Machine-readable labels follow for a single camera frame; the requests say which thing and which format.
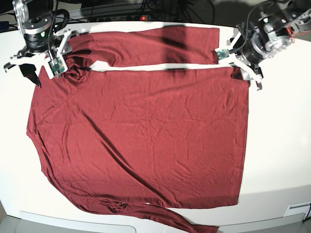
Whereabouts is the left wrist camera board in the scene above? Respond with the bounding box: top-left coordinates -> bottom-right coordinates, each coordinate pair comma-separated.
216,49 -> 230,60

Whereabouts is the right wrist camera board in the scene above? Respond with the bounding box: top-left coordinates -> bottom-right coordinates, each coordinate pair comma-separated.
49,59 -> 66,76

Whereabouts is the white power strip red switch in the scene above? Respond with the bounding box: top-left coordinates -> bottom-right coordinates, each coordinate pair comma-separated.
92,15 -> 148,22

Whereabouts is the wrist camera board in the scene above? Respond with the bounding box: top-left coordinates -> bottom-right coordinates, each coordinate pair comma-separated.
216,49 -> 230,60
49,59 -> 66,76

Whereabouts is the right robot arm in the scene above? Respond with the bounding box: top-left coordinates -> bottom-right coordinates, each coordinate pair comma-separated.
3,0 -> 79,87

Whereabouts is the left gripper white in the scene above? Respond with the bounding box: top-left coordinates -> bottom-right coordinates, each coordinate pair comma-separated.
215,32 -> 263,91

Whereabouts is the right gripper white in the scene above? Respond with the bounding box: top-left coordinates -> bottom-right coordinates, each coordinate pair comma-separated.
4,29 -> 78,88

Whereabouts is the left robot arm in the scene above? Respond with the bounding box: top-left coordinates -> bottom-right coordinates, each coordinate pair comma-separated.
215,0 -> 311,90

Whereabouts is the dark red long-sleeve shirt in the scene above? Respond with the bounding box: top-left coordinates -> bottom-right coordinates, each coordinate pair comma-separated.
27,26 -> 249,233

